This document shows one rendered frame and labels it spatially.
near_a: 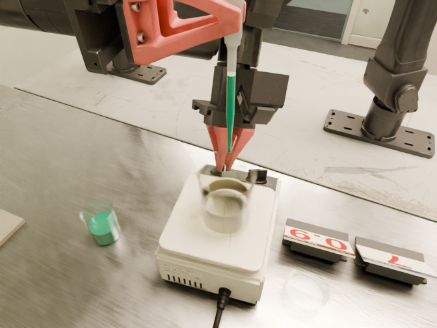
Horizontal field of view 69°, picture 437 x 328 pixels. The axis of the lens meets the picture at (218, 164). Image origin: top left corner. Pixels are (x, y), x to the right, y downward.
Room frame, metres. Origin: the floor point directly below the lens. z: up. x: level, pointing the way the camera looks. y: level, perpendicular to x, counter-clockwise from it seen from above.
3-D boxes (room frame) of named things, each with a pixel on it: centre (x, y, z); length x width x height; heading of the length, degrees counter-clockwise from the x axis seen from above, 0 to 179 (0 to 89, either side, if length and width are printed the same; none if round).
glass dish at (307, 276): (0.17, -0.11, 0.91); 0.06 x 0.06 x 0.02
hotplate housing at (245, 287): (0.25, -0.01, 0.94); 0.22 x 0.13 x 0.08; 165
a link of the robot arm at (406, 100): (0.48, -0.30, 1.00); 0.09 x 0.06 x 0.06; 13
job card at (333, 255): (0.24, -0.14, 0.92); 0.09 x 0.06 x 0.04; 72
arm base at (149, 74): (0.74, 0.23, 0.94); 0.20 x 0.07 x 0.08; 65
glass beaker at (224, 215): (0.22, -0.01, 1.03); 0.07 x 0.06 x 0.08; 34
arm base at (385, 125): (0.48, -0.31, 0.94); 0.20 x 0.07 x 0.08; 65
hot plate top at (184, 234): (0.23, 0.00, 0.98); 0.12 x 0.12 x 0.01; 75
